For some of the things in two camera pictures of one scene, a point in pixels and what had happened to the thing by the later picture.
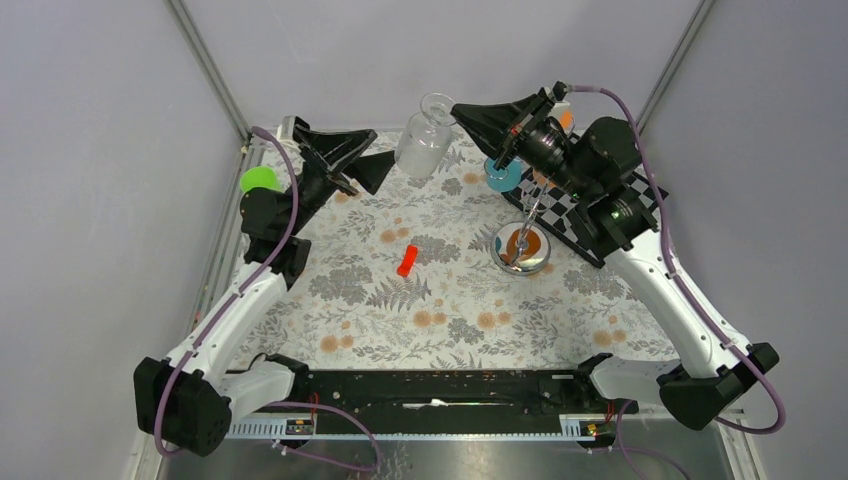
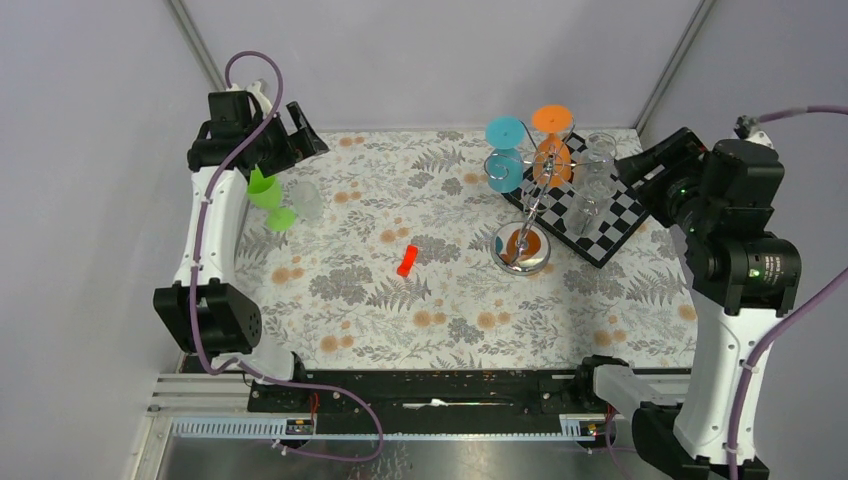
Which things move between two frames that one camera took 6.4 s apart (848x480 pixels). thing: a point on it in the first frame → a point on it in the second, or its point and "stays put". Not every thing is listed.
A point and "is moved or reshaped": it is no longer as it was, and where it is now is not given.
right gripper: (489, 126) → (679, 149)
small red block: (408, 260) stays put
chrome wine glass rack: (522, 247) stays put
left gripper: (335, 151) → (294, 147)
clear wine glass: (426, 136) is moved or reshaped
